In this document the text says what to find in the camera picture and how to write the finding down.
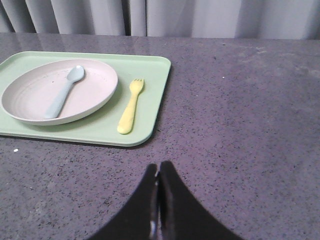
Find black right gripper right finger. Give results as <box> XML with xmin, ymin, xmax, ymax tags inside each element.
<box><xmin>158</xmin><ymin>161</ymin><xmax>241</xmax><ymax>240</ymax></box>

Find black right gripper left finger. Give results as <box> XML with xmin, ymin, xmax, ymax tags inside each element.
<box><xmin>90</xmin><ymin>163</ymin><xmax>158</xmax><ymax>240</ymax></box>

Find yellow plastic fork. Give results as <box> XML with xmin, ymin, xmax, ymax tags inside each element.
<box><xmin>117</xmin><ymin>79</ymin><xmax>144</xmax><ymax>135</ymax></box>

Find cream round plate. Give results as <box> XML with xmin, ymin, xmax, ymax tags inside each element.
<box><xmin>1</xmin><ymin>59</ymin><xmax>118</xmax><ymax>126</ymax></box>

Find light green rectangular tray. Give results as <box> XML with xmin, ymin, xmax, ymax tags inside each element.
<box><xmin>0</xmin><ymin>51</ymin><xmax>171</xmax><ymax>147</ymax></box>

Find light blue plastic spoon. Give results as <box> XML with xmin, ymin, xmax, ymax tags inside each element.
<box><xmin>44</xmin><ymin>65</ymin><xmax>85</xmax><ymax>119</ymax></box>

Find grey pleated curtain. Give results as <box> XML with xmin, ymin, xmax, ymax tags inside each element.
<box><xmin>0</xmin><ymin>0</ymin><xmax>320</xmax><ymax>40</ymax></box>

